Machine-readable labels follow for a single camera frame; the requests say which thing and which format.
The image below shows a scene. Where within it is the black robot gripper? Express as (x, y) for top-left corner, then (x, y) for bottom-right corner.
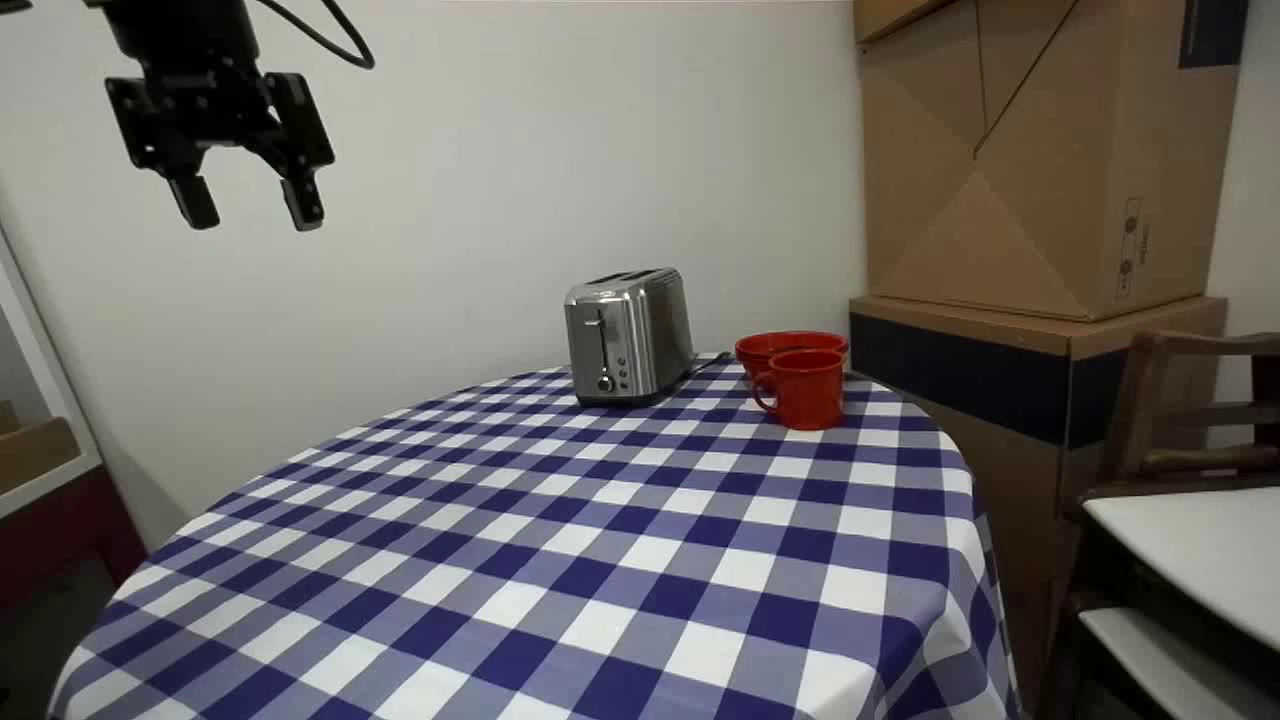
(86, 0), (333, 234)

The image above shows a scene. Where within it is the silver two-slot toaster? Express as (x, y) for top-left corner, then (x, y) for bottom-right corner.
(566, 270), (698, 403)

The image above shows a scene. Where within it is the white framed shelf unit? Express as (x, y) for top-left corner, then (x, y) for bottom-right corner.
(0, 242), (145, 614)

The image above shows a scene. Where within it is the blue white checkered tablecloth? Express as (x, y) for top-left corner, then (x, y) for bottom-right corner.
(48, 358), (1022, 720)

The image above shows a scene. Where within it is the red bowl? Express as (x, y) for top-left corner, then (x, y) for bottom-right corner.
(738, 332), (848, 380)

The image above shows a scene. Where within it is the red mug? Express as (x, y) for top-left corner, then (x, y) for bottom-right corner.
(751, 349), (843, 431)

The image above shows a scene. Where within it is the large cardboard box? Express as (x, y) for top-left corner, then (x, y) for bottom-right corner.
(851, 0), (1254, 321)

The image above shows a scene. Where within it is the wooden cabinet with dark band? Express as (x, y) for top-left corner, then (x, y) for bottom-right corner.
(848, 296), (1227, 713)

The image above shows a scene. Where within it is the dark wooden chair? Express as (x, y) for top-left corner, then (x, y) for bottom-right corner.
(1036, 332), (1280, 720)

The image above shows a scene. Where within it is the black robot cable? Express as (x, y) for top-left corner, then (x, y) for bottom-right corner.
(255, 0), (379, 73)

